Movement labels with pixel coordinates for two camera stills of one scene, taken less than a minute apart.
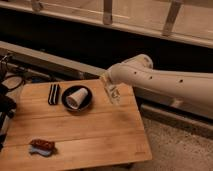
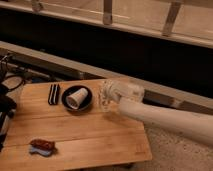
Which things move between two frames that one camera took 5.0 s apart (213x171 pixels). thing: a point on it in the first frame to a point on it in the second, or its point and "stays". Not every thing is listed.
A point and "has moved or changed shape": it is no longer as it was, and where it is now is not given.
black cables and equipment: [8, 82] stays
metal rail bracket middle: [107, 12] stays
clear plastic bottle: [112, 91] has moved or changed shape
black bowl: [70, 90] stays
